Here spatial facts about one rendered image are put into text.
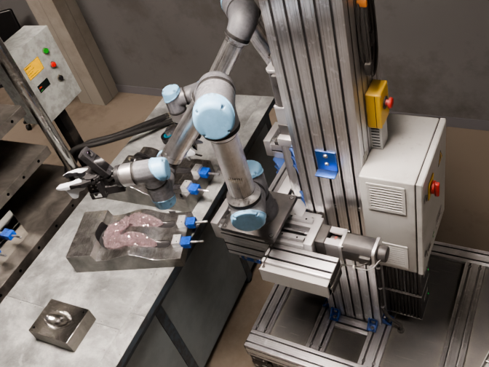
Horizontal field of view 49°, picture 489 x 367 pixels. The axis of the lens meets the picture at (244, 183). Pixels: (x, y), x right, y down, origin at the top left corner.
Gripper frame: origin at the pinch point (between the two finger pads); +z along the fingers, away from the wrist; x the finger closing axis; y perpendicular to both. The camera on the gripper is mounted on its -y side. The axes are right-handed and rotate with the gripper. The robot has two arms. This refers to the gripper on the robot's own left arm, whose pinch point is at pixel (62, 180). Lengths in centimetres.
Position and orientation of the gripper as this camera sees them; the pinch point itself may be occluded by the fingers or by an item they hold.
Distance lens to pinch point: 184.7
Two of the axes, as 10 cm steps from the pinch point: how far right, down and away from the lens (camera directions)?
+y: 2.3, 7.9, 5.7
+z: -9.7, 1.6, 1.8
